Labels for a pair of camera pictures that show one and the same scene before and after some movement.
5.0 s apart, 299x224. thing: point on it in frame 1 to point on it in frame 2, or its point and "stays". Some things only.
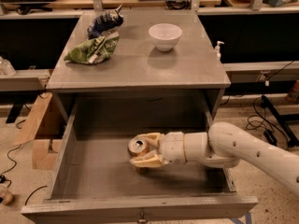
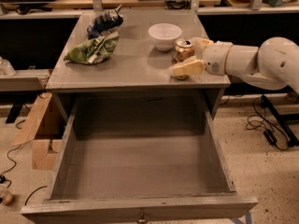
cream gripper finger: (149, 160) to (190, 66)
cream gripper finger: (153, 138) to (198, 45)
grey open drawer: (93, 180) stays
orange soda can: (138, 147) to (183, 49)
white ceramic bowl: (164, 35) stays
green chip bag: (94, 49) stays
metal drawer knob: (142, 217) stays
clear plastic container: (7, 69) stays
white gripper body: (173, 147) to (216, 57)
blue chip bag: (106, 24) stays
